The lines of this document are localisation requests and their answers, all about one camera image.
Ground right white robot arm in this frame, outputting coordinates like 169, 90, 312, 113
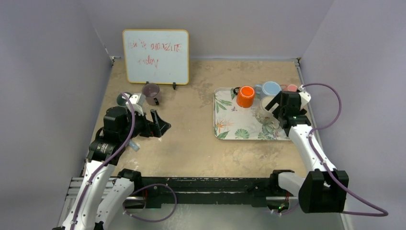
265, 91, 349, 213

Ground leaf-patterned serving tray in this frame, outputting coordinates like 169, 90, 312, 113
213, 88, 290, 141

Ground pink mug back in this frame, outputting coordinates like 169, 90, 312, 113
280, 84, 298, 92

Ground purple mug black handle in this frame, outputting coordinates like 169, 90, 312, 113
142, 83, 162, 105

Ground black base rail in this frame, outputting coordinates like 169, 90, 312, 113
119, 169, 299, 213

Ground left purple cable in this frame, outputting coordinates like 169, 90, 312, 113
69, 92, 137, 230

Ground grey-green ceramic mug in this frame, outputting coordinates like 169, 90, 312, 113
116, 92, 132, 106

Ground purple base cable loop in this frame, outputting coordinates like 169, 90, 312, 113
122, 183, 178, 223

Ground cream illustrated mug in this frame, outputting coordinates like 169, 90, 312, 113
255, 96, 280, 129

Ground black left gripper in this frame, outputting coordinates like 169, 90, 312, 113
120, 107, 170, 141

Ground light blue usb stick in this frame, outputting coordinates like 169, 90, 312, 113
128, 141, 140, 151

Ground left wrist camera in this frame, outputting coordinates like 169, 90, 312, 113
126, 93, 146, 116

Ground light blue mug back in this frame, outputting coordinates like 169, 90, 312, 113
254, 81, 282, 99

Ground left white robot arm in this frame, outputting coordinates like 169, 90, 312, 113
59, 106, 171, 230

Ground white dry-erase board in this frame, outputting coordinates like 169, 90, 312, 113
122, 29, 190, 87

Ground bright orange mug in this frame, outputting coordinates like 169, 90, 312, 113
233, 85, 256, 108

